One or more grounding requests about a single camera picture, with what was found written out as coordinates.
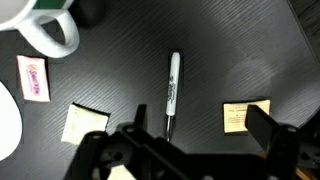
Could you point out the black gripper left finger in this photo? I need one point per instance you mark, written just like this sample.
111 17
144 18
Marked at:
140 116

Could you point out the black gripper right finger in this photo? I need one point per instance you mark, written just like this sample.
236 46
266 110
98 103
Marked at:
261 128

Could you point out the white round plate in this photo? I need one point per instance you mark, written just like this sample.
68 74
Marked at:
8 123

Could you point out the large flat tan paper napkin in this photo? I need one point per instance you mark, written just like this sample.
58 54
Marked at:
119 173

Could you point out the white mug with green band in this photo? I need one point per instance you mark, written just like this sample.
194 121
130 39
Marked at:
13 13

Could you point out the pale yellow sticky note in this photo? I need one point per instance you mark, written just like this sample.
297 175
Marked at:
83 125

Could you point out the pink sweetener packet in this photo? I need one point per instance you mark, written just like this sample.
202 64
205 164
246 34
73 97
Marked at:
33 78

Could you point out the tan printed paper packet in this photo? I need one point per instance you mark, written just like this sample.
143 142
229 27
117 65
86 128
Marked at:
235 116

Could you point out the black and white marker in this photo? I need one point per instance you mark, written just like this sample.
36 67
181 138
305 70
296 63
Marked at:
173 86

